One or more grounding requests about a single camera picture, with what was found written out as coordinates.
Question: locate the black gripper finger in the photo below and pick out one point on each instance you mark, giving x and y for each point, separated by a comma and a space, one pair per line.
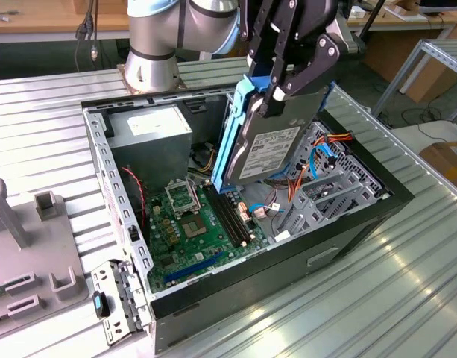
255, 26
310, 67

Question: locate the hard disk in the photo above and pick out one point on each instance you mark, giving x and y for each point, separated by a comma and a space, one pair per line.
273, 149

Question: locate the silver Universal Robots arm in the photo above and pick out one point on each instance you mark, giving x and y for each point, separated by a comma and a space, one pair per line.
150, 37

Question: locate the grey metal disk bay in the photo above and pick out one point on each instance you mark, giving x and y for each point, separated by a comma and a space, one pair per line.
347, 186

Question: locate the plain white box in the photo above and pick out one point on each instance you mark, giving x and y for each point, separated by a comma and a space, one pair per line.
356, 13

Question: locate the thin black pole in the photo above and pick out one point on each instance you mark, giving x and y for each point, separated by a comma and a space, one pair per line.
371, 18

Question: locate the flat cardboard piece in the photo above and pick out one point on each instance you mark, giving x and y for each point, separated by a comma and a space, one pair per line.
399, 12

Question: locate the wooden desk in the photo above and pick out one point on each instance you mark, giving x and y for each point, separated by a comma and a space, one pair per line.
45, 22
399, 23

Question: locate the black monitor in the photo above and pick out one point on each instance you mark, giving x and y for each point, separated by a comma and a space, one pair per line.
435, 6

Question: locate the large cardboard box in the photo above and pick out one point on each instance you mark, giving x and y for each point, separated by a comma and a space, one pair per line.
429, 82

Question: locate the white board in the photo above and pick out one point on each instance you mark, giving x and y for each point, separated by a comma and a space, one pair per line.
418, 132

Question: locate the grey power supply unit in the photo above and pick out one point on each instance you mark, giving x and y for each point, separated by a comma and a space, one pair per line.
150, 149

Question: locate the black RAM slot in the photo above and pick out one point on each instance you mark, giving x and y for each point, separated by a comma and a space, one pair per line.
222, 216
233, 216
238, 216
227, 216

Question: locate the cardboard box with label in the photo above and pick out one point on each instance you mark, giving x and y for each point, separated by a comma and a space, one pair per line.
448, 160

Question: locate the CPU socket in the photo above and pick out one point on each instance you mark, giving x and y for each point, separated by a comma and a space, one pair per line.
194, 229

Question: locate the green motherboard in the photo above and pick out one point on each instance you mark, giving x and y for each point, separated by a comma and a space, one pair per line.
198, 246

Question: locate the black open PC case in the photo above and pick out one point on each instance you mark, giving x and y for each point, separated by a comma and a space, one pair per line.
250, 283

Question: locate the blue expansion slot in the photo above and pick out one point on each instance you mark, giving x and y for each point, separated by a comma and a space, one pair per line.
192, 268

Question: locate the small black case clip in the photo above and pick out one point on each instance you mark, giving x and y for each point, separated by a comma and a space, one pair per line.
133, 233

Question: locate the grey parts rack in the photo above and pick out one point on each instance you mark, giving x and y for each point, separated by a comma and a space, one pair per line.
34, 253

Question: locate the black latch with teal tab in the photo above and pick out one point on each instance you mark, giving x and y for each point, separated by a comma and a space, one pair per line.
101, 306

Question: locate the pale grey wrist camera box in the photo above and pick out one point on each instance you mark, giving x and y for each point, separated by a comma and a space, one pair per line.
351, 37

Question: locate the square brown base plate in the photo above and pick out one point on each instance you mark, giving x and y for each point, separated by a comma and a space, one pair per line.
121, 72

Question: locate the metal expansion bracket plate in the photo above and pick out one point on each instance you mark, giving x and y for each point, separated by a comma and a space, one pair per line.
101, 277

